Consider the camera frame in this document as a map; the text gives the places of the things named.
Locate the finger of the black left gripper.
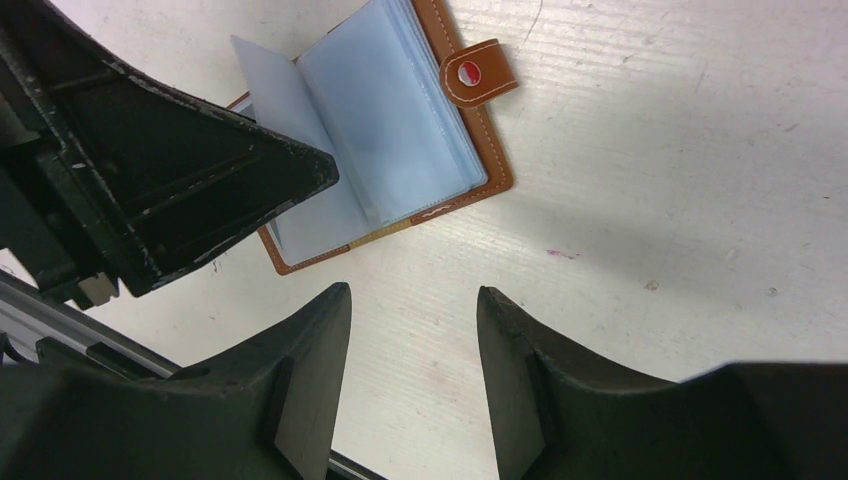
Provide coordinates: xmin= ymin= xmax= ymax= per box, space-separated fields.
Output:
xmin=1 ymin=1 xmax=339 ymax=309

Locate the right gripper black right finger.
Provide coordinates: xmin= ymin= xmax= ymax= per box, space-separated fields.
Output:
xmin=477 ymin=287 xmax=847 ymax=479

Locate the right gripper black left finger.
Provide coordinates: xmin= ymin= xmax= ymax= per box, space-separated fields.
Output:
xmin=0 ymin=282 xmax=353 ymax=480

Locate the brown leather card holder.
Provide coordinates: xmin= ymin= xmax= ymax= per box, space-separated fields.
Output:
xmin=231 ymin=1 xmax=518 ymax=275

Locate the aluminium front rail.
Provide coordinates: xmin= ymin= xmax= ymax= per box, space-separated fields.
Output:
xmin=0 ymin=268 xmax=386 ymax=480

